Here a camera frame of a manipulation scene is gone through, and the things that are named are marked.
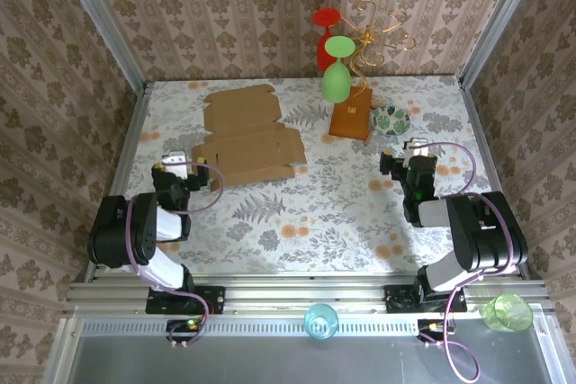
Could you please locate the right small black connector board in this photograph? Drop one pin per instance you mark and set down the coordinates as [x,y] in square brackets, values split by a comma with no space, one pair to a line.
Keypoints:
[432,327]

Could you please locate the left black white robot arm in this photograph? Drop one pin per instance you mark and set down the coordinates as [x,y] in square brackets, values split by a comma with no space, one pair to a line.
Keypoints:
[148,240]

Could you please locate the aluminium table edge rail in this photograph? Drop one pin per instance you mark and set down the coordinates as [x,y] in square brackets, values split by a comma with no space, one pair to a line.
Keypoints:
[128,141]
[488,150]

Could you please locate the blue plastic cup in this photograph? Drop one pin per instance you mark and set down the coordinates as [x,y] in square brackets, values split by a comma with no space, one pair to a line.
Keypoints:
[321,322]

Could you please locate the green wine glass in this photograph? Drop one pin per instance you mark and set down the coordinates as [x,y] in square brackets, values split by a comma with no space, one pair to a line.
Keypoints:
[336,80]

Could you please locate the green plastic cup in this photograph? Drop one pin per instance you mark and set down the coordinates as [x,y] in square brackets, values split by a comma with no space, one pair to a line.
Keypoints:
[508,314]

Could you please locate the small black connector board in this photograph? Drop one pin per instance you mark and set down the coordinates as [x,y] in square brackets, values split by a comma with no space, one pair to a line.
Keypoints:
[432,327]
[184,327]

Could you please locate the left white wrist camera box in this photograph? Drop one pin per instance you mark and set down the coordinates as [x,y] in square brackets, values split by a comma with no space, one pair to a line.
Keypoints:
[175,163]

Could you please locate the aluminium mounting rail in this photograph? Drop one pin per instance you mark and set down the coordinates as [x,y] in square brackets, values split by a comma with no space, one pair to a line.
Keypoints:
[306,292]

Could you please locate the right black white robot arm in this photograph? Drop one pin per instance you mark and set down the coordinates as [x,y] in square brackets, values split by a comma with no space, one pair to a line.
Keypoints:
[477,231]

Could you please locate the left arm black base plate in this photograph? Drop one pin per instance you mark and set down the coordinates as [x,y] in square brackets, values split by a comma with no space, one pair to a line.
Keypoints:
[211,300]

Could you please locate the leaf pattern ceramic bowl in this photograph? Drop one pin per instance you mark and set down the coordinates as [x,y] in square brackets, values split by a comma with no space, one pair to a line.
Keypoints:
[389,121]

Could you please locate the aluminium frame post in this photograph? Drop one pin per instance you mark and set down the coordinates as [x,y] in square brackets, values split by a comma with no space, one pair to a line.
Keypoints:
[499,20]
[103,24]

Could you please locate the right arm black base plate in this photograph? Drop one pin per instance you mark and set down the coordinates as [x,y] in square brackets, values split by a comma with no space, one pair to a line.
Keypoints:
[398,300]

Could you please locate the red wine glass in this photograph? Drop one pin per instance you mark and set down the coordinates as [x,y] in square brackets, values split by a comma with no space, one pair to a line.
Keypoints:
[325,49]

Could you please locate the left small black connector board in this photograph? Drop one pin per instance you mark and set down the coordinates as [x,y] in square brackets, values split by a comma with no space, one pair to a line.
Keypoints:
[184,327]

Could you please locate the perforated grey metal panel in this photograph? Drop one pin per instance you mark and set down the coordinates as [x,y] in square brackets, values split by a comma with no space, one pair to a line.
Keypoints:
[270,357]

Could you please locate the brown cardboard paper box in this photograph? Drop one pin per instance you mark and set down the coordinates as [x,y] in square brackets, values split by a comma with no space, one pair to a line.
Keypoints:
[252,132]

